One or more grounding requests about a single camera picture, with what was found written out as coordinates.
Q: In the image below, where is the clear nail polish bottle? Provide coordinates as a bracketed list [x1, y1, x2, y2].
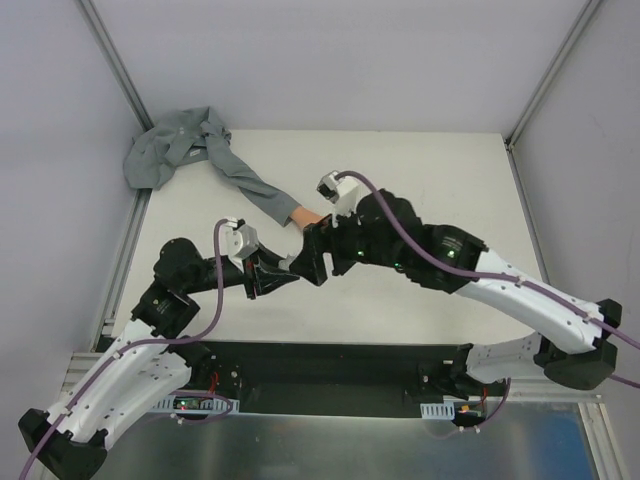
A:
[278, 255, 296, 271]

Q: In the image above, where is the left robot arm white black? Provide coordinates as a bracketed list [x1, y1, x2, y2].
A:
[18, 229, 299, 479]

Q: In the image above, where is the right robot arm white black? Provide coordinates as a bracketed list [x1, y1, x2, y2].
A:
[287, 189, 622, 395]

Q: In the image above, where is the mannequin hand with pink nails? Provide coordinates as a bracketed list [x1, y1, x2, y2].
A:
[289, 206, 323, 231]

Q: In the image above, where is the grey shirt with sleeve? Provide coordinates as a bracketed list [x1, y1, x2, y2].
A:
[123, 107, 300, 226]

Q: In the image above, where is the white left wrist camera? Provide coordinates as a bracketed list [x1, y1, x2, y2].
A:
[225, 218, 259, 271]

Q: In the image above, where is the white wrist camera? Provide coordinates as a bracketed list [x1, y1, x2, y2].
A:
[317, 171, 360, 216]
[225, 218, 259, 271]

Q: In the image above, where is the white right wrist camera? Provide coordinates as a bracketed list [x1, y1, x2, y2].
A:
[317, 171, 360, 216]

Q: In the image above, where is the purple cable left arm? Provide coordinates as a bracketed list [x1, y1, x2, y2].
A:
[17, 217, 241, 480]

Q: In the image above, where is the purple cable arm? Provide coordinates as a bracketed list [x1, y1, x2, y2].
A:
[335, 170, 640, 389]
[17, 217, 241, 480]

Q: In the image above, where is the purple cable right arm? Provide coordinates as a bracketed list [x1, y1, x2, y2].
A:
[335, 170, 640, 389]

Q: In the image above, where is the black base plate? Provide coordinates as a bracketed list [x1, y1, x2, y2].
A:
[94, 337, 511, 426]

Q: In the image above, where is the white cable duct left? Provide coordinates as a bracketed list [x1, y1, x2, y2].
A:
[150, 395, 240, 416]

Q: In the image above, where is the white cable duct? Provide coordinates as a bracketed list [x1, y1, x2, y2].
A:
[420, 401, 456, 421]
[150, 395, 240, 416]

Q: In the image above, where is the white cable duct right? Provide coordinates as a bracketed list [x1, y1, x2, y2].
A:
[420, 401, 456, 421]

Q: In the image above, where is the aluminium frame post left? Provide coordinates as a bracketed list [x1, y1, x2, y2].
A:
[75, 0, 154, 130]

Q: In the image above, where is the aluminium frame post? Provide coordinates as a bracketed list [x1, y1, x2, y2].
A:
[504, 0, 607, 152]
[75, 0, 154, 130]

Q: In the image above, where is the aluminium frame post right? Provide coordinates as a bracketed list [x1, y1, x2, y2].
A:
[504, 0, 607, 152]

